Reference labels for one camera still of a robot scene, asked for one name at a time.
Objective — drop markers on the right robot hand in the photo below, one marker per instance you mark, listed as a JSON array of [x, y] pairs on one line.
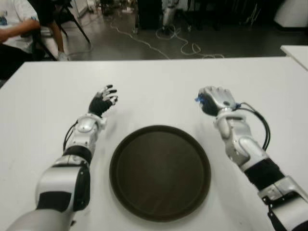
[[219, 98]]

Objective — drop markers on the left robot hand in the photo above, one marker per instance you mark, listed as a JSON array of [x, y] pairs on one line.
[[98, 106]]

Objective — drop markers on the blue Oreo cookie packet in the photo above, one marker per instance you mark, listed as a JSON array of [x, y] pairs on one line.
[[199, 98]]

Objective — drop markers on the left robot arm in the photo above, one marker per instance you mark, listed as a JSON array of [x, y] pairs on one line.
[[59, 183]]

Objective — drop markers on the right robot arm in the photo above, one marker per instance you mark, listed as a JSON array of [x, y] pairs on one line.
[[250, 146]]

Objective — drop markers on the grey metal stand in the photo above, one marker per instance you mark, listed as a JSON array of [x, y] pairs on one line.
[[253, 15]]

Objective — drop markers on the small white side table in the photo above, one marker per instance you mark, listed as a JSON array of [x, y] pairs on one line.
[[298, 54]]

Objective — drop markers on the round dark brown tray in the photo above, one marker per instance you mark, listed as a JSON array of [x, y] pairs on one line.
[[160, 173]]

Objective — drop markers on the black chair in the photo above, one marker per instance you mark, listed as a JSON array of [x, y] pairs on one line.
[[65, 16]]

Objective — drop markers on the silver humanoid robot leg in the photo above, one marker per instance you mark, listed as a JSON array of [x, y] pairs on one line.
[[167, 14]]

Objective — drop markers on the black wheeled cabinet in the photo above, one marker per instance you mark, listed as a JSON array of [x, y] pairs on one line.
[[150, 14]]

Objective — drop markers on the white curved panel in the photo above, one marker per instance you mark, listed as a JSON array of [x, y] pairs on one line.
[[294, 12]]

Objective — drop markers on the seated person white shirt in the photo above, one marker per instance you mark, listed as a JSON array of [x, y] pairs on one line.
[[14, 26]]

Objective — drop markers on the white board frame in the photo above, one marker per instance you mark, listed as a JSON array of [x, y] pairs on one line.
[[81, 7]]

